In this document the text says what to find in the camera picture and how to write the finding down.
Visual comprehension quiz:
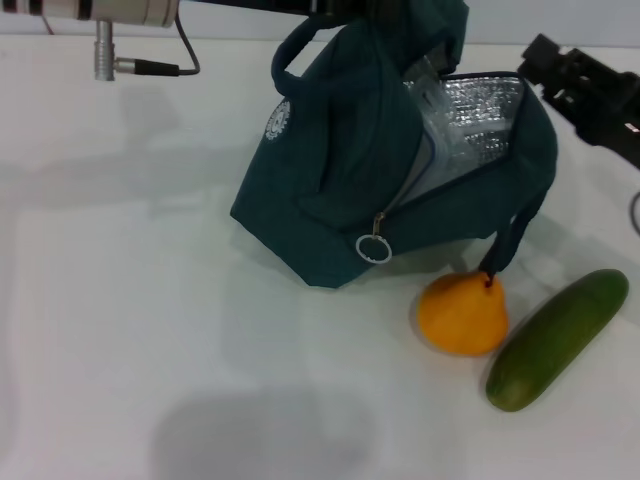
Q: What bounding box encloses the green cucumber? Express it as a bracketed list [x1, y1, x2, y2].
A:
[485, 268, 630, 413]

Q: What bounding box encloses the dark teal insulated lunch bag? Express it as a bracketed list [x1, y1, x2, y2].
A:
[229, 0, 559, 289]

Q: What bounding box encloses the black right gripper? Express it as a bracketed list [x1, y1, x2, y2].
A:
[517, 33, 640, 169]

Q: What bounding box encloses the orange yellow pear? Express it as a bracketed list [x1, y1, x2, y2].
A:
[417, 272, 510, 358]

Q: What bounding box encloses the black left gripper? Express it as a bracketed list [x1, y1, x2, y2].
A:
[219, 0, 381, 22]

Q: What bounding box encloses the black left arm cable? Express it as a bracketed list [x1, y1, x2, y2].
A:
[114, 13, 202, 79]

